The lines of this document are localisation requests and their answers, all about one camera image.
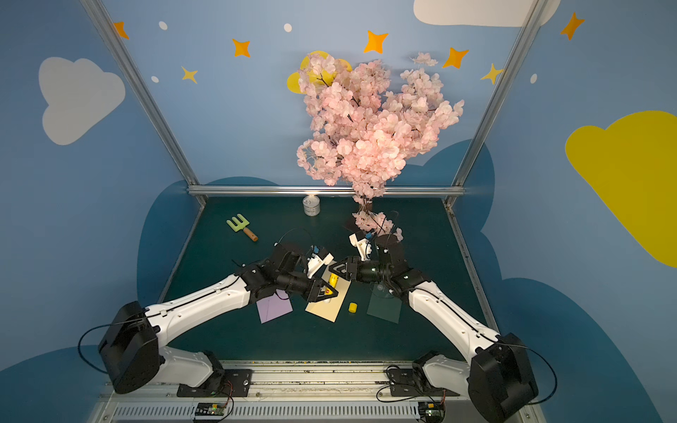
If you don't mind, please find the cream yellow envelope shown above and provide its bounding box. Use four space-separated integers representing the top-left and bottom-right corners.
305 270 351 323

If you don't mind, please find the purple envelope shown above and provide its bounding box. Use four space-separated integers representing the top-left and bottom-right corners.
257 290 293 324

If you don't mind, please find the dark green envelope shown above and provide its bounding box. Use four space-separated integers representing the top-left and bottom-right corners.
367 283 402 324

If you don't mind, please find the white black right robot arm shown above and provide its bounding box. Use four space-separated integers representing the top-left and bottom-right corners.
330 235 539 422

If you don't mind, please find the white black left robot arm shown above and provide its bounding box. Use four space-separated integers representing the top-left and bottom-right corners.
98 243 337 398

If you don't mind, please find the silver tin can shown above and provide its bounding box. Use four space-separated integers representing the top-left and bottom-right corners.
303 195 321 217

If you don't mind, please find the pink cherry blossom tree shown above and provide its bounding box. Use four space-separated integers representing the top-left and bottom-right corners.
296 52 465 240

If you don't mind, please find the left green circuit board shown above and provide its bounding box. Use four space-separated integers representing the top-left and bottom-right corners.
193 402 229 421

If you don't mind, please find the green circuit board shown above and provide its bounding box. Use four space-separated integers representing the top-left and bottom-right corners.
193 402 229 421
418 402 445 423

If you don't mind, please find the right green circuit board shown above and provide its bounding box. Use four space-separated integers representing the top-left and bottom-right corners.
418 402 445 423

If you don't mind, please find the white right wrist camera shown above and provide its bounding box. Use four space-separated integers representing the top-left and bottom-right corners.
349 234 371 261

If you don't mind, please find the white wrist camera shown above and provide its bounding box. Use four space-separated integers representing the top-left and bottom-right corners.
349 234 371 261
306 246 334 278

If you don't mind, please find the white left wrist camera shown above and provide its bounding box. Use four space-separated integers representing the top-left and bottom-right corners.
306 246 334 278

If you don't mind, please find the aluminium front mounting rail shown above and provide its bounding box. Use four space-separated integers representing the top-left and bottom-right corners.
89 361 484 422

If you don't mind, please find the yellow-green garden fork wooden handle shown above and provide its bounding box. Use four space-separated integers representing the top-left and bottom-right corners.
227 213 258 243

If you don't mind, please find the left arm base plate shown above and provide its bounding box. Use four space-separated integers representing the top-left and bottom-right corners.
176 369 253 398

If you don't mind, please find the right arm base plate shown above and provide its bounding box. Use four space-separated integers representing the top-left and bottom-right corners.
384 366 459 398

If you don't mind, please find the right aluminium frame post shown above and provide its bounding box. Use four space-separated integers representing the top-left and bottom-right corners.
452 0 548 188

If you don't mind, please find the aluminium frame post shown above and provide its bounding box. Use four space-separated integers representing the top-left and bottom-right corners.
452 0 548 188
80 0 199 185

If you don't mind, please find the left aluminium frame post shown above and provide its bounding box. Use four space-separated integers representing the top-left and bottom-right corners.
80 0 199 185

